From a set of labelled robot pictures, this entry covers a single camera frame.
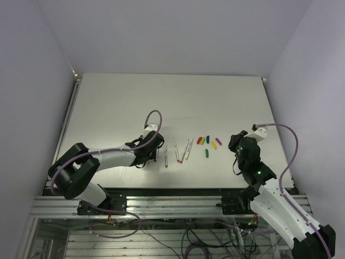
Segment yellow pen cap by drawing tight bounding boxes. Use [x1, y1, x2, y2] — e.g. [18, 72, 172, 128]
[211, 141, 217, 149]

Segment white pen yellow end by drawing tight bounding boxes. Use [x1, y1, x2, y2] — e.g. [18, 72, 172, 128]
[185, 138, 194, 160]

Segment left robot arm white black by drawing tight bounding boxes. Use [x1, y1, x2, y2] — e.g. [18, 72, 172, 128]
[48, 131, 164, 214]

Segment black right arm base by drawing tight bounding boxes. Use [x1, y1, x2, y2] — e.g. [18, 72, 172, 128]
[216, 187, 259, 215]

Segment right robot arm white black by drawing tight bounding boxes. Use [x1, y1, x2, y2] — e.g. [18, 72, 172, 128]
[228, 127, 336, 258]

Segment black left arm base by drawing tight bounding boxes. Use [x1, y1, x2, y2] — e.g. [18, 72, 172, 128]
[77, 195, 127, 216]

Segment white pen green end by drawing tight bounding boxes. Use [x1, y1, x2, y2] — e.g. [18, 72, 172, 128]
[164, 144, 168, 168]

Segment white pen red end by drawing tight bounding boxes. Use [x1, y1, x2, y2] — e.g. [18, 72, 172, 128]
[173, 138, 180, 163]

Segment white pen orange end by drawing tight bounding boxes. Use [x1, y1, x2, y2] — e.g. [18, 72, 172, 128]
[180, 139, 190, 163]

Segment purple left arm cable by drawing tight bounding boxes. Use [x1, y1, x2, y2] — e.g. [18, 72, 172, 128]
[50, 110, 163, 238]

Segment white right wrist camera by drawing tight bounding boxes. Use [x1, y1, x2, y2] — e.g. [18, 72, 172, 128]
[252, 124, 268, 142]

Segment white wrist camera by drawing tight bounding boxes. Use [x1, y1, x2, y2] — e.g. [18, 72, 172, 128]
[252, 124, 268, 142]
[144, 124, 158, 132]

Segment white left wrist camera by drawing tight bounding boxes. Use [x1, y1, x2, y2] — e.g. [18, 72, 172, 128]
[144, 124, 158, 132]

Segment aluminium frame rail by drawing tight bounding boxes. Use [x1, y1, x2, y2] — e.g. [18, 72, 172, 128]
[29, 195, 313, 216]

